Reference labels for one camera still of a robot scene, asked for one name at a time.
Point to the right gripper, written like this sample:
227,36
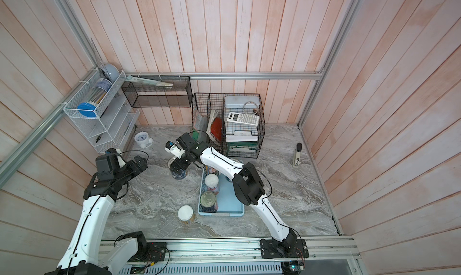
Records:
177,163

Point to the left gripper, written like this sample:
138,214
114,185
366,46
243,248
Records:
136,169

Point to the silver can blue label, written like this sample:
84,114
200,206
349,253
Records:
176,172

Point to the white lid red can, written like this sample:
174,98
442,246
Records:
211,183

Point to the silver can dark label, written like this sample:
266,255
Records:
208,202

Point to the light blue plastic basket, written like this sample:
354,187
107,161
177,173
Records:
228,204

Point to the white lid colourful can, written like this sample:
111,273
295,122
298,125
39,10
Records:
211,170

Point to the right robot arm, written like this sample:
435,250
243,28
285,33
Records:
248,186

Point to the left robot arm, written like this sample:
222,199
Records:
100,196

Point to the red booklet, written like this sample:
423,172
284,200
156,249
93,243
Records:
216,129

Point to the small white alarm clock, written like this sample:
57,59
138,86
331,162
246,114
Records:
143,140

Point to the white storage box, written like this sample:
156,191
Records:
241,102

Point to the white lid yellow can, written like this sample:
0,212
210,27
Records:
186,214

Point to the blue lid clear tube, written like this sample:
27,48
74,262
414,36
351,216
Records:
97,93

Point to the white calculator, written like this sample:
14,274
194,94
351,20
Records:
244,119

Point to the green white ruler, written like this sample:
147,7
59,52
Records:
149,82

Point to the grey blue round disc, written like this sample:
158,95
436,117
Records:
110,72

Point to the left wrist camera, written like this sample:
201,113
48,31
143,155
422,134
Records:
114,158

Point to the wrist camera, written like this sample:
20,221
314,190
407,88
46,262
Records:
174,149
114,158

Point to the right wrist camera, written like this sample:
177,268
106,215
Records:
174,149

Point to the black wire desk organizer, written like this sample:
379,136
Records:
237,140

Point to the white wire wall shelf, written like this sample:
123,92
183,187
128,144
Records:
115,119

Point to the black mesh wall basket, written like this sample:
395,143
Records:
145,96

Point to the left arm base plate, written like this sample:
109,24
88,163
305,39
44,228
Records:
152,252

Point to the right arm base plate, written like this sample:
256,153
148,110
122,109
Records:
272,249

